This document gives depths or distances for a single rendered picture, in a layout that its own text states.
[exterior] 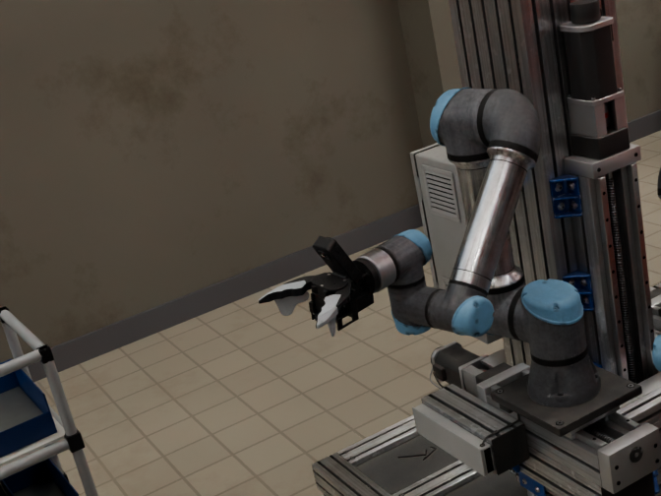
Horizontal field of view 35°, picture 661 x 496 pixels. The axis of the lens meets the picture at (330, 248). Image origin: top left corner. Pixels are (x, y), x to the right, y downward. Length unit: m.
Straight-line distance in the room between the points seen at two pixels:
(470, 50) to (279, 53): 2.86
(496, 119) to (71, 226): 3.13
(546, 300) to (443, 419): 0.43
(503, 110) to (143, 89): 3.06
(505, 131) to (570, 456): 0.69
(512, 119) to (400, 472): 1.49
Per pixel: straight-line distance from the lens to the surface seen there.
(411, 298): 2.01
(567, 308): 2.15
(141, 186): 4.95
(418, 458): 3.27
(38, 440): 2.74
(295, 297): 1.91
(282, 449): 3.89
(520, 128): 2.01
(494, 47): 2.29
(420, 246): 2.00
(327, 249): 1.85
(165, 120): 4.95
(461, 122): 2.08
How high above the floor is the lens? 1.95
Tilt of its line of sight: 20 degrees down
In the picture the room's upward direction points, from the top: 12 degrees counter-clockwise
